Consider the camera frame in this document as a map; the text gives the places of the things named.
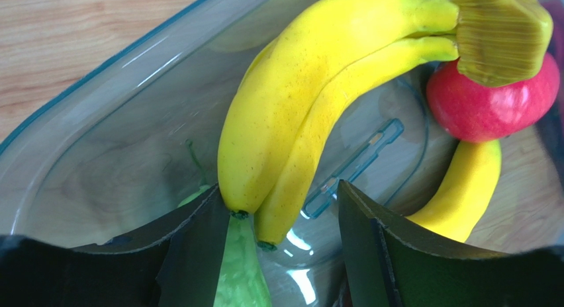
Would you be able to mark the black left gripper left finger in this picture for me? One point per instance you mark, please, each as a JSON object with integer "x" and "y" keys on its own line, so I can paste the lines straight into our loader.
{"x": 172, "y": 261}

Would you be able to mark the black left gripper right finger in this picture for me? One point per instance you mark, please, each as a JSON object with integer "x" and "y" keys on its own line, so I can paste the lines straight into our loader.
{"x": 391, "y": 261}

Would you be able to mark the yellow banana bunch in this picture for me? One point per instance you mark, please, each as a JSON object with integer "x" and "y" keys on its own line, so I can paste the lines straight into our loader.
{"x": 335, "y": 51}

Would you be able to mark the green cucumber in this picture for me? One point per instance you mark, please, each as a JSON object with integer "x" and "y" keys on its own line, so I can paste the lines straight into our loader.
{"x": 241, "y": 282}

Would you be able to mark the single yellow banana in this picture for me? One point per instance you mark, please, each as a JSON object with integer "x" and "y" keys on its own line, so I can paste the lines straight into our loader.
{"x": 465, "y": 191}

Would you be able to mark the grey transparent plastic container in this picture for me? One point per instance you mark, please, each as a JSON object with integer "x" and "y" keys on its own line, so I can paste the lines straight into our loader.
{"x": 125, "y": 146}

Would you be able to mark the red pomegranate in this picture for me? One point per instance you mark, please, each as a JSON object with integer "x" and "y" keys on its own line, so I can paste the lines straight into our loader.
{"x": 475, "y": 113}

